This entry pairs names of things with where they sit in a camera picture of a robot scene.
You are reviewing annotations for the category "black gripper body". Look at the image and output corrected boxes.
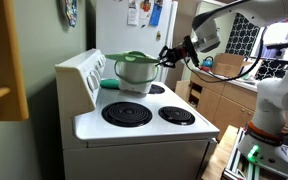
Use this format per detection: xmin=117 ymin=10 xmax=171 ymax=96
xmin=174 ymin=44 xmax=189 ymax=63

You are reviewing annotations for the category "blue kettle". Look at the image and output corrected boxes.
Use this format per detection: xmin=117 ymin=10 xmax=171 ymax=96
xmin=201 ymin=55 xmax=215 ymax=69

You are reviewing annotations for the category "small black coil burner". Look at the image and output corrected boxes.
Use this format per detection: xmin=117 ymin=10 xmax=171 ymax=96
xmin=148 ymin=83 xmax=166 ymax=95
xmin=157 ymin=105 xmax=196 ymax=126

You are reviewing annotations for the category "green-lidded metal pot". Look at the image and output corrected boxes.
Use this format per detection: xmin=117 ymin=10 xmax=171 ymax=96
xmin=113 ymin=60 xmax=159 ymax=95

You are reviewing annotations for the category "blue paper flyer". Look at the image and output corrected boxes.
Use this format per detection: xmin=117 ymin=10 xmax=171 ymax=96
xmin=149 ymin=0 xmax=164 ymax=28

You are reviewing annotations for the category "white refrigerator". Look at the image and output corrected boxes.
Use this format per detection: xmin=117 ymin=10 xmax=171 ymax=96
xmin=95 ymin=0 xmax=179 ymax=84

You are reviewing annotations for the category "colourful paper flyer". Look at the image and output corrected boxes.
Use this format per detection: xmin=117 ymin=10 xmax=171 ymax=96
xmin=139 ymin=0 xmax=153 ymax=20

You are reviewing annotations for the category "cream tall cabinet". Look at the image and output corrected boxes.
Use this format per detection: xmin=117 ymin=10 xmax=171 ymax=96
xmin=195 ymin=0 xmax=240 ymax=56

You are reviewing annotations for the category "cardboard box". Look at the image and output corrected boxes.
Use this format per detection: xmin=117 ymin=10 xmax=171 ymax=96
xmin=212 ymin=52 xmax=253 ymax=78

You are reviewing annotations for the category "white paper note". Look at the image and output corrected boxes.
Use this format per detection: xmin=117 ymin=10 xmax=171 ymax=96
xmin=127 ymin=0 xmax=140 ymax=27

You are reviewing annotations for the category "green round pad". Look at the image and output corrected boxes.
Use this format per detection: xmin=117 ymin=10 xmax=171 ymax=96
xmin=99 ymin=78 xmax=121 ymax=90

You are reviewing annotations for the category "white stove knob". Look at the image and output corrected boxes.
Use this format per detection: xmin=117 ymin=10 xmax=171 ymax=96
xmin=97 ymin=56 xmax=107 ymax=70
xmin=87 ymin=74 xmax=99 ymax=92

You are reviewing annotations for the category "large black coil burner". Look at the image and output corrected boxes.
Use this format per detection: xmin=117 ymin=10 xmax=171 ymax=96
xmin=101 ymin=101 xmax=153 ymax=128

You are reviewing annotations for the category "wooden kitchen cabinet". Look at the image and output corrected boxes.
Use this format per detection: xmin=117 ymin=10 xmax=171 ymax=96
xmin=175 ymin=69 xmax=288 ymax=141

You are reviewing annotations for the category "white electric stove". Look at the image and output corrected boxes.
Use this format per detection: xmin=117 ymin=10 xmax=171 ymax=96
xmin=54 ymin=48 xmax=221 ymax=180

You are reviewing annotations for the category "black device on stand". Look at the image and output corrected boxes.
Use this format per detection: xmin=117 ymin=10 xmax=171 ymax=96
xmin=265 ymin=40 xmax=288 ymax=59

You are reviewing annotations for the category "colourful oven mitt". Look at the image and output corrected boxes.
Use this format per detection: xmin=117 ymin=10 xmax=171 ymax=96
xmin=64 ymin=0 xmax=79 ymax=28

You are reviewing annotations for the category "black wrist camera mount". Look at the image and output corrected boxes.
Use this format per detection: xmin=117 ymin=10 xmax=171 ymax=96
xmin=183 ymin=34 xmax=201 ymax=68

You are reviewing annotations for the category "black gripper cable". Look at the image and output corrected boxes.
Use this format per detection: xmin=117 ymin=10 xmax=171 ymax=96
xmin=183 ymin=26 xmax=268 ymax=83

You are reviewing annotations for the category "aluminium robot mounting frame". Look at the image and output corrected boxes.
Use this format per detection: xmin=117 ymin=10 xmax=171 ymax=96
xmin=222 ymin=126 xmax=288 ymax=180

